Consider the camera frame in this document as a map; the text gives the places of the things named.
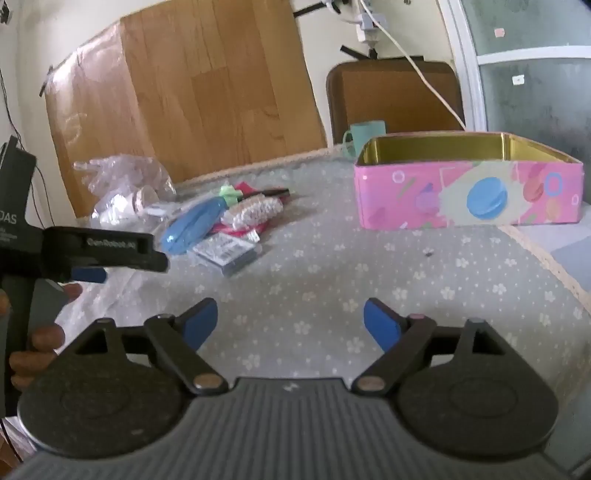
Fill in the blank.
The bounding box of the green soft cloth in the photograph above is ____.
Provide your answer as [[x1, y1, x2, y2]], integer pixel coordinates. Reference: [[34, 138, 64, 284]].
[[218, 185, 243, 207]]

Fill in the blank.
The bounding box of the person's left hand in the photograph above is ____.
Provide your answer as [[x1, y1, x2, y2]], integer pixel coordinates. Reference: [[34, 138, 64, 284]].
[[9, 283, 83, 392]]

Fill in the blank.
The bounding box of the clear plastic bag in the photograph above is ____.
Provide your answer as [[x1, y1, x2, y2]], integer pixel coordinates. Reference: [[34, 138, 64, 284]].
[[74, 154, 176, 229]]

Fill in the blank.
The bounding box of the grey floral tablecloth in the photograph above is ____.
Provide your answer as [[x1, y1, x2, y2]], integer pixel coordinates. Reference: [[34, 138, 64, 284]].
[[59, 155, 590, 402]]

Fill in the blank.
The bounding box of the pink macaron tin box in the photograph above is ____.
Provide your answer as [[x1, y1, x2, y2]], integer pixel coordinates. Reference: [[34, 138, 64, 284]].
[[355, 131, 585, 231]]

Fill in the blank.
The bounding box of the teal plastic mug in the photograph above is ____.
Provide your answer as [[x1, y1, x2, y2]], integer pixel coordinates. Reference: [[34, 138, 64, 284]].
[[342, 120, 387, 158]]

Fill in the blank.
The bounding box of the wood-pattern cardboard panel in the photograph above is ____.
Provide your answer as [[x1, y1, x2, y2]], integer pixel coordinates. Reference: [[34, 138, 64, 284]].
[[45, 1, 327, 218]]

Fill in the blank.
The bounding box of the brown wooden chair back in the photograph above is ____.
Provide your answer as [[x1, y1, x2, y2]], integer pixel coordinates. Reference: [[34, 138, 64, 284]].
[[325, 59, 464, 144]]

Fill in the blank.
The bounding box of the frosted glass door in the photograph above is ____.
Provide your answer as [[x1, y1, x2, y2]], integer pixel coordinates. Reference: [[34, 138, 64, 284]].
[[438, 0, 591, 204]]

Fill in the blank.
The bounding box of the white power cable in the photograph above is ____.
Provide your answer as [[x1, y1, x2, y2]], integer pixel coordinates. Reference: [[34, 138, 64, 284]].
[[358, 0, 468, 132]]

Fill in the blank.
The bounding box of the white wall plug adapter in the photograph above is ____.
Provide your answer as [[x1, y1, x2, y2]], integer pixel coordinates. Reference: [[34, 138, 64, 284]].
[[356, 13, 381, 46]]

